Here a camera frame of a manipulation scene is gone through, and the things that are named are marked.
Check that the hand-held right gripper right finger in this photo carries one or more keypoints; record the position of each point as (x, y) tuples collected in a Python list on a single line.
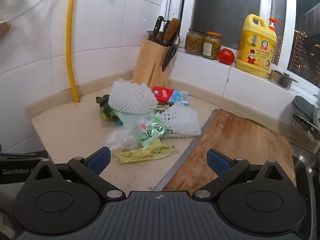
[(217, 161)]

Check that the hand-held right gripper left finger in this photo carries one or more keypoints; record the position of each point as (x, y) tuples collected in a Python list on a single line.
[(98, 158)]

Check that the pale cabbage leaves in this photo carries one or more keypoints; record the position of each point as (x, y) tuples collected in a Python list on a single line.
[(140, 153)]

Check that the large dark green leaf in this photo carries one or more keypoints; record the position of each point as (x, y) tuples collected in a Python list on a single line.
[(106, 110)]

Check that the green and white plastic packet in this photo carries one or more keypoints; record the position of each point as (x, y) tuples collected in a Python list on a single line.
[(150, 132)]

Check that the red and blue carton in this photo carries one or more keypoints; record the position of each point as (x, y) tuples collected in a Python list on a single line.
[(172, 95)]

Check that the clear plastic bag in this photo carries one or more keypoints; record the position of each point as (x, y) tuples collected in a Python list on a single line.
[(120, 140)]

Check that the wooden cutting board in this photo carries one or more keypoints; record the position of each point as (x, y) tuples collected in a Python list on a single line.
[(237, 140)]

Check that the white foam net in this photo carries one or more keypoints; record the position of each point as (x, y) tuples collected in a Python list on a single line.
[(130, 97), (180, 122)]

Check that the steel sink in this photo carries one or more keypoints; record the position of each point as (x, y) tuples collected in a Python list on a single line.
[(307, 180)]

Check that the small steel pot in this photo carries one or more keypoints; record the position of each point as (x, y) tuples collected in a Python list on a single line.
[(280, 80)]

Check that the red tomato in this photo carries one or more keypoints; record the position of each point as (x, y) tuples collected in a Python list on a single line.
[(226, 56)]

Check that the wooden knife block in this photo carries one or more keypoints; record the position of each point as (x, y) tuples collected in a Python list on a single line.
[(147, 62)]

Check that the yellow detergent bottle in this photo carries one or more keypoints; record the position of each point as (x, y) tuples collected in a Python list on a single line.
[(252, 52)]

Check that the pickle jar with orange lid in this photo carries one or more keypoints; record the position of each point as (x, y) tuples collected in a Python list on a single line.
[(211, 46)]

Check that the black scissors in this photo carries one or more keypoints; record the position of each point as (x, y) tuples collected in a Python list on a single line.
[(170, 55)]

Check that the glass jar of pickles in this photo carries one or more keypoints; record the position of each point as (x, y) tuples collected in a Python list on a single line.
[(194, 42)]

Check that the yellow pipe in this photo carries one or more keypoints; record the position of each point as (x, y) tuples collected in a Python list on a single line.
[(71, 30)]

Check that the window with white frame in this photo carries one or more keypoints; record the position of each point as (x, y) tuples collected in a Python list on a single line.
[(220, 5)]

